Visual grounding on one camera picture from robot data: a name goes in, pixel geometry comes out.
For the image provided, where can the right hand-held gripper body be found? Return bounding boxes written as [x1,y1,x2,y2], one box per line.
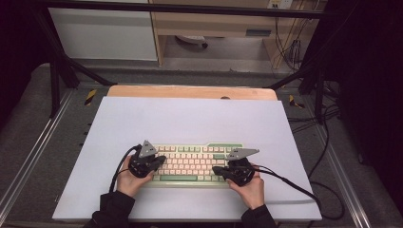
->
[226,148,260,187]

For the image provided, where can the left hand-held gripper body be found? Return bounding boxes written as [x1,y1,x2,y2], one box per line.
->
[127,140,160,179]

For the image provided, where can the green and pink keyboard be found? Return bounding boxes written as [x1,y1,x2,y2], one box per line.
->
[144,142,255,189]

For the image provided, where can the person's left hand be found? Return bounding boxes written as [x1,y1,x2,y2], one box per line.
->
[116,155,156,199]

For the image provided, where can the person's right hand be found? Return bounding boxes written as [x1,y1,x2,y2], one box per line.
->
[226,162,265,211]

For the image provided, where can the white table board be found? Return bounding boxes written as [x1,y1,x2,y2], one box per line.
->
[51,96,322,221]

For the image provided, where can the wooden table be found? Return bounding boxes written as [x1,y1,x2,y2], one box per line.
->
[106,85,278,102]

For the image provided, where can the yellow clamp right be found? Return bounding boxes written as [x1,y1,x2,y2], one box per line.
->
[288,94,306,109]

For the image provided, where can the white chair base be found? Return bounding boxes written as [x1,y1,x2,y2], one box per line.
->
[175,34,209,49]

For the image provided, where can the white cabinet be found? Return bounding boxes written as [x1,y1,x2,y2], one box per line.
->
[47,0,159,62]

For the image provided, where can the light wooden desk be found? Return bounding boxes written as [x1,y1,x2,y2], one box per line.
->
[148,0,327,69]

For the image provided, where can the black metal crossbar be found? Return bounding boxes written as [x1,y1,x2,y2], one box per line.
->
[31,0,327,19]

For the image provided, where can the black curtain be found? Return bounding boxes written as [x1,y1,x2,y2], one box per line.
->
[0,0,51,127]
[326,0,403,217]

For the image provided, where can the left hand-held gripper black cable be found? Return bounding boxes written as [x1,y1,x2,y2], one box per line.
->
[108,144,142,194]

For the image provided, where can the hand-held gripper black cable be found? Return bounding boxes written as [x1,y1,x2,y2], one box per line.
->
[108,144,142,194]
[253,164,346,221]

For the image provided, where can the right hand-held gripper black cable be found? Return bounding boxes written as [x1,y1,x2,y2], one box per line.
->
[253,164,346,221]

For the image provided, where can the black floor cables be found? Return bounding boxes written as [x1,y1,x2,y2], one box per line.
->
[286,80,340,179]

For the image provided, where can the aluminium floor rail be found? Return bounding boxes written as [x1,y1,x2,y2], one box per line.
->
[0,89,75,219]
[312,126,373,228]

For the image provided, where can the black metal frame stand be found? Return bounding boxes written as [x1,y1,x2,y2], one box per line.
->
[267,61,327,125]
[31,6,118,119]

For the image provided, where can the hanging cable bundle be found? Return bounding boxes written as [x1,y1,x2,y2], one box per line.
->
[274,15,306,72]

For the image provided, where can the white wall socket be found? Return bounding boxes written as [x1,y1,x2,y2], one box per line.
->
[267,0,294,10]

